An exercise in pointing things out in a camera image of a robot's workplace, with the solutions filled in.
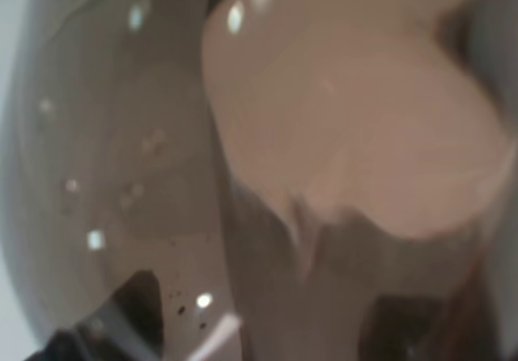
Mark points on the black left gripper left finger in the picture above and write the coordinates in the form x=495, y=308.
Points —
x=127, y=326

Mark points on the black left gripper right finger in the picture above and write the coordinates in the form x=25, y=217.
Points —
x=407, y=328

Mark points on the translucent brown water bottle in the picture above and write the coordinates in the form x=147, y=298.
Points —
x=277, y=164

